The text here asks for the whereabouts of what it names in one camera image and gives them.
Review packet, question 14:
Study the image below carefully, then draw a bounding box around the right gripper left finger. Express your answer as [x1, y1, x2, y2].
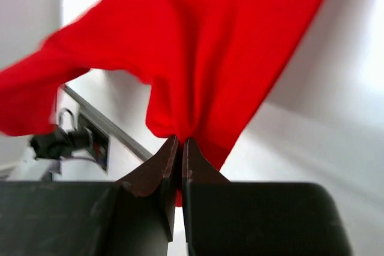
[117, 135, 179, 242]

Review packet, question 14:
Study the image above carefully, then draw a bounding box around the red t-shirt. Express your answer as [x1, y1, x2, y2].
[0, 0, 341, 207]

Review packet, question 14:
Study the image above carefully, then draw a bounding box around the aluminium table rail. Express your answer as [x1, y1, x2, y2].
[63, 85, 152, 162]

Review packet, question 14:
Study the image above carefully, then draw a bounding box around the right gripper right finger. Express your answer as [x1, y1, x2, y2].
[181, 138, 230, 243]

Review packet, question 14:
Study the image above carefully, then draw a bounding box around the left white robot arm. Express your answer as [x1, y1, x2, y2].
[6, 128, 94, 182]

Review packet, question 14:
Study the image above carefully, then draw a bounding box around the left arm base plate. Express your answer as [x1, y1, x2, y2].
[77, 112, 109, 172]

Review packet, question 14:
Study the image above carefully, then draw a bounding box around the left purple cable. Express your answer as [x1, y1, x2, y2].
[58, 109, 104, 164]

